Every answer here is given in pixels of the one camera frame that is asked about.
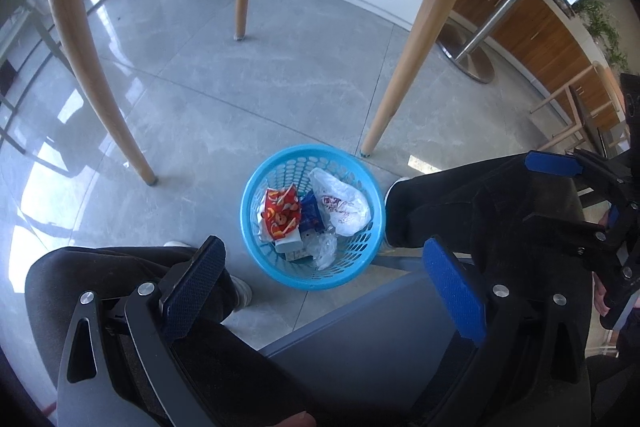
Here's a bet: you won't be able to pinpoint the red snack bag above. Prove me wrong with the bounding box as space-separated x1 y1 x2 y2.
257 184 302 242

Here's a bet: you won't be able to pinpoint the white plastic bag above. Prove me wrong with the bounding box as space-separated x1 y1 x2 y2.
308 168 371 237

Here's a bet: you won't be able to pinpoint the clear plastic wrap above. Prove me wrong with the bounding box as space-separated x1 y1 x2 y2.
304 232 337 271

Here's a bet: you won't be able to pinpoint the blue snack packet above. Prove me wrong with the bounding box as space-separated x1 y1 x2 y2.
298 191 326 234

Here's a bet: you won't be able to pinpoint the blue plastic trash basket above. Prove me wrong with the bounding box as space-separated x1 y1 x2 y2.
240 143 385 292

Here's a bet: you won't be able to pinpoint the person's right hand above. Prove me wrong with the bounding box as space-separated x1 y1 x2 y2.
592 273 610 317

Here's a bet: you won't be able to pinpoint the white shoe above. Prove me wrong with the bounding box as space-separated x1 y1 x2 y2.
230 275 253 312

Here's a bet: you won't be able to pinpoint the person's right leg black trousers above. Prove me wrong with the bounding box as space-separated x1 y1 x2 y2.
385 155 592 426

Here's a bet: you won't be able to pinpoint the person's leg black trousers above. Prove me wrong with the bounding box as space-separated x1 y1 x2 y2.
385 155 592 426
25 246 319 426

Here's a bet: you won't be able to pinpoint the wooden stool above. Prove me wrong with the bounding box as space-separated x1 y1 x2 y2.
529 62 623 158

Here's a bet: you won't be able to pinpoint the person's left leg black trousers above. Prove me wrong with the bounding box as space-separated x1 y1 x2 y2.
25 246 319 426

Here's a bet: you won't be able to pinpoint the grey seat of chair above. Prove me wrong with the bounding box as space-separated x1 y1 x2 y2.
260 271 454 426

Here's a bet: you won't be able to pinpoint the green potted plant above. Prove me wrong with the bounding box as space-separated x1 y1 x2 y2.
572 0 629 72

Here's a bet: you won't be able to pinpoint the olive green chair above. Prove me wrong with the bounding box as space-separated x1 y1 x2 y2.
1 0 73 154

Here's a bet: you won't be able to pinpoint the metal pedestal bar table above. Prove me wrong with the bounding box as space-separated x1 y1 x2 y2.
438 0 588 87

